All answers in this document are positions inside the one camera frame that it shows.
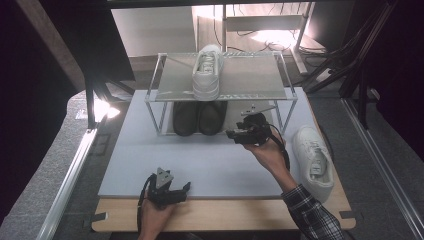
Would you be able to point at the black metal stand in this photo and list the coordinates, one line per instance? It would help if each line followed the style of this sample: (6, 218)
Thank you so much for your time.
(90, 103)

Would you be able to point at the person's right hand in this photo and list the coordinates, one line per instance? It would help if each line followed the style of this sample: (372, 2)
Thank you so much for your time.
(271, 156)

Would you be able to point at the light grey mat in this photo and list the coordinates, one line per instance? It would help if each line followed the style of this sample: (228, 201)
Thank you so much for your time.
(206, 166)

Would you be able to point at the black tripod stand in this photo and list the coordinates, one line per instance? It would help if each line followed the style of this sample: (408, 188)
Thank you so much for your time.
(361, 66)

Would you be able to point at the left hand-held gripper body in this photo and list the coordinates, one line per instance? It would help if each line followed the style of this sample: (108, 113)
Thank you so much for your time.
(163, 193)

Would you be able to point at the aluminium rail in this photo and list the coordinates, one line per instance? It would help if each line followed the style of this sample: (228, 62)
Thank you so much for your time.
(68, 183)
(383, 166)

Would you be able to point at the white metal frame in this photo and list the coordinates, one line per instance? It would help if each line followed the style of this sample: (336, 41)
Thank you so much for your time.
(263, 22)

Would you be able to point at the white sneaker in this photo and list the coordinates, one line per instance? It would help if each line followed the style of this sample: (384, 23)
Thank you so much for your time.
(315, 160)
(206, 80)

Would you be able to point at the black slipper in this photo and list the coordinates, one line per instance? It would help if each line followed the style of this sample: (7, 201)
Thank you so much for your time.
(185, 118)
(212, 116)

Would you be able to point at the two-tier metal shoe rack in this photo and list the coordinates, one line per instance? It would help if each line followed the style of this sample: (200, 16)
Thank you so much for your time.
(253, 76)

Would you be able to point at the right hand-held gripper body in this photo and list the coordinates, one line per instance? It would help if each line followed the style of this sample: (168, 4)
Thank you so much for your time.
(258, 131)

